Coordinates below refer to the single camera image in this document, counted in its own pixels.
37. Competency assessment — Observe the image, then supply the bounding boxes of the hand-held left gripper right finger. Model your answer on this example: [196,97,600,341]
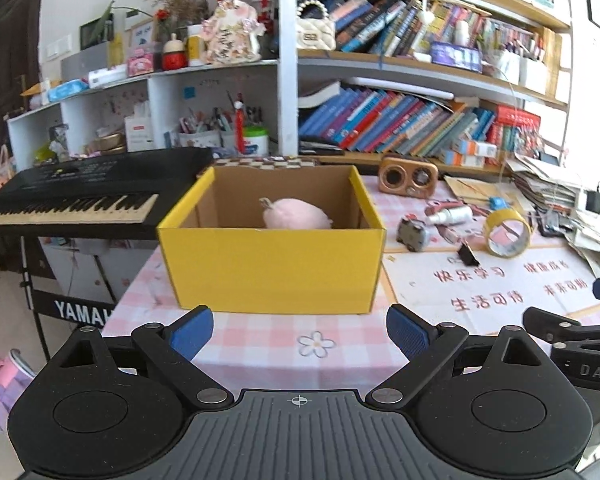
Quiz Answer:
[369,304,551,408]

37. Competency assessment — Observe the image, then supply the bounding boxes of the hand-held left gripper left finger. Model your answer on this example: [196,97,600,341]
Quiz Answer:
[50,304,233,409]

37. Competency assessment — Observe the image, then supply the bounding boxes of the grey tape measure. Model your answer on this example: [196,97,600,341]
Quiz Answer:
[396,216,427,252]

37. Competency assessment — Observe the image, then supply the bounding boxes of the yellow cardboard box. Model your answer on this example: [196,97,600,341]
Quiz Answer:
[157,164,387,317]

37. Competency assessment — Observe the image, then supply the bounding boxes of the black binder clip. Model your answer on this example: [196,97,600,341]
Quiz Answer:
[456,241,481,267]

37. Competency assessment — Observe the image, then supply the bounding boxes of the yellow tape roll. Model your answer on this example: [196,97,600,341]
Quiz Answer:
[482,208,532,257]

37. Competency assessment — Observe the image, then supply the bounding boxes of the pink checked tablecloth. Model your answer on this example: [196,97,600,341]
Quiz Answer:
[101,162,600,396]

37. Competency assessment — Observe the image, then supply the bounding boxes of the printed cartoon desk mat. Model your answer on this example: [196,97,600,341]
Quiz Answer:
[380,180,600,337]

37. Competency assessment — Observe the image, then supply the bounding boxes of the white low cabinet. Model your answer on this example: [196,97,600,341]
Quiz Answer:
[40,239,157,306]

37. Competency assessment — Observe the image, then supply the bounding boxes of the pile of papers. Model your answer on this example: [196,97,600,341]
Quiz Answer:
[505,152,600,281]

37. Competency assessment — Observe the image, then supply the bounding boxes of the black keyboard stand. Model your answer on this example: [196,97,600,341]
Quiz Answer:
[20,235,118,361]

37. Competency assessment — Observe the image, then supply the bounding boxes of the white spray bottle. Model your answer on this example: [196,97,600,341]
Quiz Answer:
[425,205,475,226]

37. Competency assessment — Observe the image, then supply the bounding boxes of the brown paper envelope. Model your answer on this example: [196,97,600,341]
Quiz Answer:
[442,174,536,211]

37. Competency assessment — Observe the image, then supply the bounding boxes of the wooden retro speaker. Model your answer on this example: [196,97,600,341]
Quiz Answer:
[378,156,437,197]

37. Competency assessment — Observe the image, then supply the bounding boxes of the pink plush toy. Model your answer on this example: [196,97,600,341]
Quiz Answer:
[259,197,333,230]

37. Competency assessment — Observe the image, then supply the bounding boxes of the orange white small boxes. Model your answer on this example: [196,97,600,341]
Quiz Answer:
[440,137,498,168]

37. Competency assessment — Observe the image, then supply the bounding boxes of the red boxed book set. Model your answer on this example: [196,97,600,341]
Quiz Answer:
[487,105,543,153]

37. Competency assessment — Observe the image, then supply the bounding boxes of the black electronic keyboard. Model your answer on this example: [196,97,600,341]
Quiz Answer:
[0,147,215,242]

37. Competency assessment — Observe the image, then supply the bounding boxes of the pink purple backpack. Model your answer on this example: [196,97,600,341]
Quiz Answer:
[0,349,37,431]

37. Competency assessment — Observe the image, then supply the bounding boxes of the white pen holder with pens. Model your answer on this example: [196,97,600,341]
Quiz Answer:
[179,105,221,148]

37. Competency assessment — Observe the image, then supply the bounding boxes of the white tub green lid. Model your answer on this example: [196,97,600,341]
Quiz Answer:
[242,126,270,157]

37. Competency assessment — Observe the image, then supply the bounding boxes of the gold bowl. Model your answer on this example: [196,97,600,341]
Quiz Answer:
[87,131,127,155]

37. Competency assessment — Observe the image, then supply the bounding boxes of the white box red label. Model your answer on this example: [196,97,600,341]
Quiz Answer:
[125,102,155,151]

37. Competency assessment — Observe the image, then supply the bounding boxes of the red tassel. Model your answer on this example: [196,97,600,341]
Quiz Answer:
[234,94,246,153]

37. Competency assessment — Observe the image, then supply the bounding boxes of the row of blue books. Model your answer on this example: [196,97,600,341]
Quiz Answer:
[298,87,496,157]

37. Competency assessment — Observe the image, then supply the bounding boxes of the white storage containers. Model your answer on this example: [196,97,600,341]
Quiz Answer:
[490,47,551,93]

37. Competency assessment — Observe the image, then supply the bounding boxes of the white cubby shelf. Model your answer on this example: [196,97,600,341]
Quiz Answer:
[7,59,281,171]

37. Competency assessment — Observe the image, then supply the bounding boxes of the white tube lamp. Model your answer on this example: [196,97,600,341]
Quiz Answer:
[352,77,453,101]

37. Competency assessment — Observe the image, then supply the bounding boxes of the pink hanging bag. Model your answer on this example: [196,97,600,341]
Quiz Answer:
[0,145,16,196]

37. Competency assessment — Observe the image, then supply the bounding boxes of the white printed box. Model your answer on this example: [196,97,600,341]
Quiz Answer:
[88,66,128,88]

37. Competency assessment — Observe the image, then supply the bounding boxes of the pink cartoon box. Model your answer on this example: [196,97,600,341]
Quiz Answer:
[126,52,156,77]

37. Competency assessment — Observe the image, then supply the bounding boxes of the blue wet wipes pack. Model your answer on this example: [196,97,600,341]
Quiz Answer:
[47,79,90,102]

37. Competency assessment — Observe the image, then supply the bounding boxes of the red white doll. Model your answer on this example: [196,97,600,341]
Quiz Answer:
[161,33,188,71]

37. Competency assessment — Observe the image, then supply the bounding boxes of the purple box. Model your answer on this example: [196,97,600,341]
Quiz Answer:
[430,41,483,73]

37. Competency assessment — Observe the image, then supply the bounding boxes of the yellow white jar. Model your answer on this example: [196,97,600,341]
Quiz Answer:
[187,24,206,67]

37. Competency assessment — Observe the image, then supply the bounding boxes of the tall white wooden bookshelf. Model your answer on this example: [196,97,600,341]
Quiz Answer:
[277,0,573,177]

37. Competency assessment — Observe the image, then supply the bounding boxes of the grey flat case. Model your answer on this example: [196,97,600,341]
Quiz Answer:
[61,42,112,81]

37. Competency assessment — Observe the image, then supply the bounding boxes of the pink floral ornament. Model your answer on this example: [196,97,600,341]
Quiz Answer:
[200,0,266,65]

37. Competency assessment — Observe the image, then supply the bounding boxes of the white framed card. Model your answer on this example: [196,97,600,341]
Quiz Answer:
[130,17,156,48]

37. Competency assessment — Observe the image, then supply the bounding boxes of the row of leaning dark books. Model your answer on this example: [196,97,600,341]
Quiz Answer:
[330,0,536,58]

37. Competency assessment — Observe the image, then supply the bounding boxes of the white quilted handbag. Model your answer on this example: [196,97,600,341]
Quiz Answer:
[296,0,337,52]

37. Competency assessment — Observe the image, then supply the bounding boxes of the dark wooden door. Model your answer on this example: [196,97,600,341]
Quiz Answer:
[0,0,46,273]

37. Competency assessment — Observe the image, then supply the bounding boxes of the white wall switch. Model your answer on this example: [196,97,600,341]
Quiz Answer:
[46,34,73,61]

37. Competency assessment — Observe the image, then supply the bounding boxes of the black picture frame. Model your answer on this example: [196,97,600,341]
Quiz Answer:
[80,12,115,51]

